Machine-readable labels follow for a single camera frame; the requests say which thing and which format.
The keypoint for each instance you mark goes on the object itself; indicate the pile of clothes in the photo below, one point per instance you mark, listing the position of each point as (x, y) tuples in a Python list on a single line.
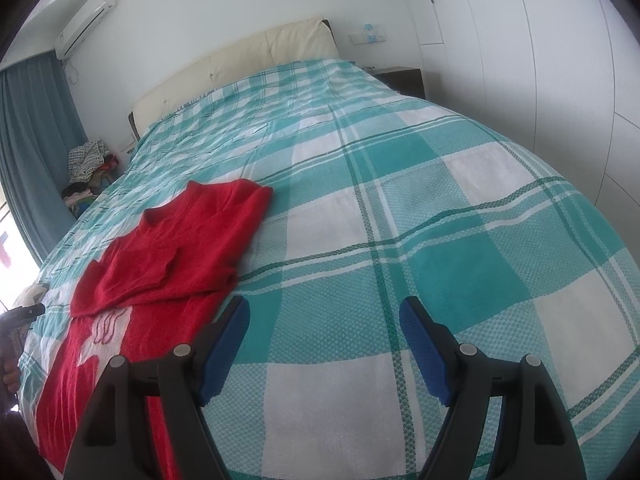
[(87, 165)]

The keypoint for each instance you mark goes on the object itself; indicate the blue curtain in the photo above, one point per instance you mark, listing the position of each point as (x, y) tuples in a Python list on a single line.
[(35, 150)]

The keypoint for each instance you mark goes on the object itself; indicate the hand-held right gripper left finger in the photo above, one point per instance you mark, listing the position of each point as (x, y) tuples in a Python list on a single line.
[(225, 350)]

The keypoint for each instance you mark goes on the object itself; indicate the white air conditioner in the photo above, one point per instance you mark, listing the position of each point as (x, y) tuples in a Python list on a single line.
[(82, 22)]

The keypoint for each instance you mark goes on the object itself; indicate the person's left hand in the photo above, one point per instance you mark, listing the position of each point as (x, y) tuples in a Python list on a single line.
[(10, 375)]

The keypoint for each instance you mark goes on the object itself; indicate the red knitted sweater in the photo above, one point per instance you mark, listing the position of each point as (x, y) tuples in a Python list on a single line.
[(165, 255)]

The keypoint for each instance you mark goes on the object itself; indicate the teal plaid blanket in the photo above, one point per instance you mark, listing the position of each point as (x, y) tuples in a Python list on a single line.
[(400, 260)]

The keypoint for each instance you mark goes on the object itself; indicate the cream padded headboard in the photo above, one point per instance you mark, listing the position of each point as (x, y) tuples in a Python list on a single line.
[(240, 60)]

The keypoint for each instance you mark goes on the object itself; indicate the dark wooden nightstand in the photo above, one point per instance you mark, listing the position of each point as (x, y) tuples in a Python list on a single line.
[(402, 80)]

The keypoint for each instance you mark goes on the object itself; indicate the white wall socket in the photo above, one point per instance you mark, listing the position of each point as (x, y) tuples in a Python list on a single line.
[(369, 36)]

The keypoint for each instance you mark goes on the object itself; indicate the beige cushion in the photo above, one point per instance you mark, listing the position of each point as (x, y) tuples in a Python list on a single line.
[(36, 292)]

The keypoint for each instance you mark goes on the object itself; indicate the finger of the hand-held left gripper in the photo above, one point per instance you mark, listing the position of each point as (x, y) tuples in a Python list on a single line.
[(25, 312)]

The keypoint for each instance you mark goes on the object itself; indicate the white wardrobe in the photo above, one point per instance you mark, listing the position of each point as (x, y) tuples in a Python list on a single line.
[(525, 60)]

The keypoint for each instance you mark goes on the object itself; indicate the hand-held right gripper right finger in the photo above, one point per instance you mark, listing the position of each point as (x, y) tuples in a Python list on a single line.
[(425, 355)]

